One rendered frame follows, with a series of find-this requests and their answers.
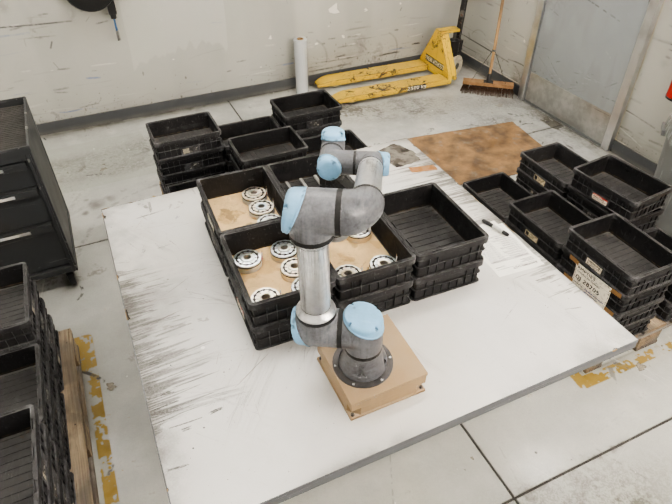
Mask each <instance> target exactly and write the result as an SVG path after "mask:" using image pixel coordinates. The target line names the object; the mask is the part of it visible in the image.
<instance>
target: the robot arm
mask: <svg viewBox="0 0 672 504"><path fill-rule="evenodd" d="M321 140H322V144H321V149H320V154H319V158H318V160H317V176H319V181H320V184H319V186H318V187H307V186H304V187H291V188H289V189H288V191H287V193H286V196H285V200H284V205H283V211H282V219H281V231H282V233H285V234H288V233H289V238H290V241H291V242H292V243H293V244H294V245H295V246H296V253H297V265H298V278H299V290H300V301H299V302H298V304H297V306H295V307H294V308H293V310H292V313H291V333H292V337H293V340H294V342H295V343H296V344H298V345H304V346H307V347H310V346H316V347H331V348H342V349H341V351H340V353H339V368H340V370H341V372H342V373H343V374H344V375H345V376H346V377H347V378H349V379H351V380H353V381H356V382H370V381H373V380H376V379H378V378H379V377H380V376H381V375H382V374H383V373H384V372H385V370H386V367H387V355H386V352H385V350H384V348H383V346H382V345H383V333H384V320H383V316H382V314H381V312H380V311H379V310H378V309H377V307H375V306H374V305H372V304H370V303H367V302H354V303H352V304H349V305H348V306H347V307H346V308H345V309H344V308H336V305H335V303H334V301H333V300H332V299H331V294H330V258H329V244H330V243H331V242H332V241H333V240H334V237H335V236H352V235H356V234H359V233H361V232H363V231H365V230H367V229H368V228H370V227H371V226H373V225H374V224H375V223H376V222H377V221H378V220H379V218H380V217H381V215H382V213H383V210H384V205H385V199H384V195H383V193H382V178H383V176H388V175H389V167H390V154H389V153H388V152H381V151H355V150H345V140H346V139H345V132H344V130H343V129H342V128H340V127H337V126H330V127H326V128H324V129H323V130H322V137H321ZM344 175H356V179H355V184H353V183H351V182H350V181H349V180H347V179H346V178H345V177H344ZM319 187H321V188H319Z"/></svg>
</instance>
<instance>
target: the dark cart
mask: <svg viewBox="0 0 672 504"><path fill-rule="evenodd" d="M19 262H26V264H27V266H28V273H30V279H31V280H34V281H38V280H42V279H46V278H49V277H53V276H57V275H61V274H65V273H66V275H67V276H66V277H67V278H68V280H69V281H70V283H71V285H73V284H76V283H77V282H76V279H75V278H76V277H74V276H75V273H73V272H72V271H76V270H78V264H77V258H76V252H75V245H74V239H73V233H72V226H71V220H70V214H69V210H68V208H67V205H66V202H65V200H64V197H63V194H62V192H61V189H60V187H59V184H58V181H57V179H56V176H55V173H54V171H53V168H52V165H51V163H50V160H49V157H48V155H47V152H46V150H45V147H44V144H43V142H42V139H41V136H40V134H39V131H38V128H37V126H36V123H35V120H34V118H33V115H32V113H31V110H30V107H29V105H28V102H27V99H26V97H25V96H23V97H17V98H11V99H5V100H0V267H4V266H7V265H11V264H15V263H19Z"/></svg>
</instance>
